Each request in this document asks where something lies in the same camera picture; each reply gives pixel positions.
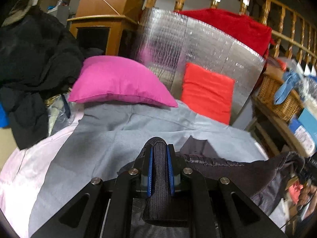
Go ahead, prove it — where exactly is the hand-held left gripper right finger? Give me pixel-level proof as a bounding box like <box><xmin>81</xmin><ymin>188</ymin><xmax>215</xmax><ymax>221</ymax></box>
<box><xmin>166</xmin><ymin>144</ymin><xmax>288</xmax><ymax>238</ymax></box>

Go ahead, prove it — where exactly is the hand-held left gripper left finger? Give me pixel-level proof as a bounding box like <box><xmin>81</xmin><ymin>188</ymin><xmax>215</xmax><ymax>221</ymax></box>
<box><xmin>31</xmin><ymin>136</ymin><xmax>154</xmax><ymax>238</ymax></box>

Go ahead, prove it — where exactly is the dark grey jacket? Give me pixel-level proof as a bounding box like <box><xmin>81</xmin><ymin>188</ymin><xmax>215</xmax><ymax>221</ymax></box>
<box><xmin>142</xmin><ymin>135</ymin><xmax>307</xmax><ymax>238</ymax></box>

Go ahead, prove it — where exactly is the pile of black clothes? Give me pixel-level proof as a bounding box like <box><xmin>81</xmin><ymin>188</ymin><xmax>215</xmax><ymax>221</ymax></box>
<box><xmin>0</xmin><ymin>7</ymin><xmax>86</xmax><ymax>150</ymax></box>

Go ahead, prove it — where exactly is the person's right hand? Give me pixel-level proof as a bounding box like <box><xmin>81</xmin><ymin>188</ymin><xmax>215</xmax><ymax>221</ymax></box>
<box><xmin>297</xmin><ymin>185</ymin><xmax>317</xmax><ymax>215</ymax></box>

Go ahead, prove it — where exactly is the light blue box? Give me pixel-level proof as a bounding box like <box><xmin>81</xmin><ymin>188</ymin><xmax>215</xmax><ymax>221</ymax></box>
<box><xmin>288</xmin><ymin>109</ymin><xmax>317</xmax><ymax>154</ymax></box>

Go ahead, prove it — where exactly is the wooden shelf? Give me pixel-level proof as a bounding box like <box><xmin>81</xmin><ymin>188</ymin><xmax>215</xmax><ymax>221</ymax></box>
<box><xmin>245</xmin><ymin>97</ymin><xmax>310</xmax><ymax>159</ymax></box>

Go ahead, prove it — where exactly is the grey blanket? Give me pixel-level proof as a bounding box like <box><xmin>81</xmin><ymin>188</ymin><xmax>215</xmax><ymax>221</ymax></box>
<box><xmin>28</xmin><ymin>102</ymin><xmax>270</xmax><ymax>238</ymax></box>

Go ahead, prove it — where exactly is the light blue cloth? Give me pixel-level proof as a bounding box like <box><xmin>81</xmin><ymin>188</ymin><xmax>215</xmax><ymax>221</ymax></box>
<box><xmin>274</xmin><ymin>69</ymin><xmax>301</xmax><ymax>106</ymax></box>

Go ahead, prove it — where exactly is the orange-red pillow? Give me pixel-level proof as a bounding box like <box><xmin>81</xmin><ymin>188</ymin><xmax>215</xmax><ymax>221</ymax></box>
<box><xmin>180</xmin><ymin>63</ymin><xmax>236</xmax><ymax>126</ymax></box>

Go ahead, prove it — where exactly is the wicker basket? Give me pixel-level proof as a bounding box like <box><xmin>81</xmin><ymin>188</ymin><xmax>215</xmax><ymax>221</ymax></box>
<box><xmin>256</xmin><ymin>73</ymin><xmax>304</xmax><ymax>122</ymax></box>

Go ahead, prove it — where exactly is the pink pillow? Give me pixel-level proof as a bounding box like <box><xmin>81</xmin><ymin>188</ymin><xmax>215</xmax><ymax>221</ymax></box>
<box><xmin>67</xmin><ymin>56</ymin><xmax>179</xmax><ymax>108</ymax></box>

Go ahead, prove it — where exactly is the pale bed sheet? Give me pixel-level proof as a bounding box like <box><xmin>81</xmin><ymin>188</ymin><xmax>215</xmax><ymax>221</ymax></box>
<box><xmin>0</xmin><ymin>109</ymin><xmax>85</xmax><ymax>238</ymax></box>

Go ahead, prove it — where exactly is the silver foil insulation mat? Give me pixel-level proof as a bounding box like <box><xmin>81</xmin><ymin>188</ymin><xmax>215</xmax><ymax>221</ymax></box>
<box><xmin>131</xmin><ymin>8</ymin><xmax>266</xmax><ymax>129</ymax></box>

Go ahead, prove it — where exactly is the bright blue cloth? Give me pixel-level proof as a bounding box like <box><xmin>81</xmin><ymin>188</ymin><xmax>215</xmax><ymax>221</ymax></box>
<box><xmin>0</xmin><ymin>104</ymin><xmax>10</xmax><ymax>129</ymax></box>

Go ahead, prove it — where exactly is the wooden spindle railing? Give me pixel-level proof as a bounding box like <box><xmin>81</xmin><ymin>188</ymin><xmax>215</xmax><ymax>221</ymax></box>
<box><xmin>142</xmin><ymin>0</ymin><xmax>317</xmax><ymax>65</ymax></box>

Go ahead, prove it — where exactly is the red cloth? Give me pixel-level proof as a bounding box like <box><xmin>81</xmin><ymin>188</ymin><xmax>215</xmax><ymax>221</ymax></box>
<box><xmin>173</xmin><ymin>8</ymin><xmax>276</xmax><ymax>57</ymax></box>

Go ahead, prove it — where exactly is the wooden cabinet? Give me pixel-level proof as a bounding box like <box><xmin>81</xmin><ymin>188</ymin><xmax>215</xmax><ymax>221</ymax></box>
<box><xmin>67</xmin><ymin>0</ymin><xmax>154</xmax><ymax>57</ymax></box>

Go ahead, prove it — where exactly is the olive cap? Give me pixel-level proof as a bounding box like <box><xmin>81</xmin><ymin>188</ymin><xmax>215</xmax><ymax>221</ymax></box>
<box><xmin>2</xmin><ymin>0</ymin><xmax>41</xmax><ymax>26</ymax></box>

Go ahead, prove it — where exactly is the clear plastic bag with strap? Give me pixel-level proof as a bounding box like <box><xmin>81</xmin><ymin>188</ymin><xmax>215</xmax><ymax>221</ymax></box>
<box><xmin>45</xmin><ymin>93</ymin><xmax>83</xmax><ymax>137</ymax></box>

